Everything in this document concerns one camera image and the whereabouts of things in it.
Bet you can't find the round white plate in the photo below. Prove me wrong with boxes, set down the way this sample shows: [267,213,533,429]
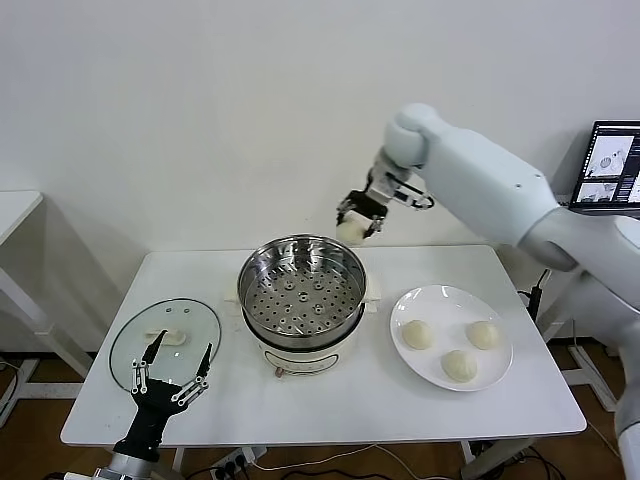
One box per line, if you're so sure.
[389,284,515,392]

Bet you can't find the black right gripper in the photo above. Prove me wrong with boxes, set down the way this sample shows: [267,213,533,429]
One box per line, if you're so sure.
[334,189,391,239]

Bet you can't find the white empty side table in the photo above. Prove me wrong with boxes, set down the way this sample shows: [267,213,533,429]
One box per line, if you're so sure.
[0,191,96,416]

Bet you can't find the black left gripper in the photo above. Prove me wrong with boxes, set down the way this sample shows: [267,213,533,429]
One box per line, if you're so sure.
[112,329,214,461]

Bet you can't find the black upright post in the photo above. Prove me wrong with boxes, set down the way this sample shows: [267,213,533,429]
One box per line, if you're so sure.
[517,284,544,321]

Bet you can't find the round glass pot lid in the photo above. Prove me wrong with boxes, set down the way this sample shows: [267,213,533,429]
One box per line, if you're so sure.
[108,298,223,391]

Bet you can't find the white electric cooker pot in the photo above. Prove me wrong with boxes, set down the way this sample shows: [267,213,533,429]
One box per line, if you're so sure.
[222,269,382,381]

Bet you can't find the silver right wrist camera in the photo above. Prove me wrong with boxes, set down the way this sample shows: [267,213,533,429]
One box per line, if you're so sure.
[372,169,436,211]

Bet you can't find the white power strip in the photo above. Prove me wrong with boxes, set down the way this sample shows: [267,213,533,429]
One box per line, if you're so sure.
[208,447,269,479]

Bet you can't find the perforated steel steamer basket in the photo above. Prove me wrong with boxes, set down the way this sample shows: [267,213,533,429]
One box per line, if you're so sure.
[236,236,368,342]

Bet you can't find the white steamed baozi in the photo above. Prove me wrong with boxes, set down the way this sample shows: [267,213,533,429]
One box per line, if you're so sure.
[335,209,374,246]
[465,319,503,350]
[402,319,436,351]
[441,349,479,384]

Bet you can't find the grey open laptop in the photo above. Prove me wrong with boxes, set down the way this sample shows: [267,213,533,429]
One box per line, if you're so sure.
[568,119,640,216]

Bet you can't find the white laptop side table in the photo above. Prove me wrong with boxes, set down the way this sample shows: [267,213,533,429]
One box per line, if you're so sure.
[542,192,626,414]

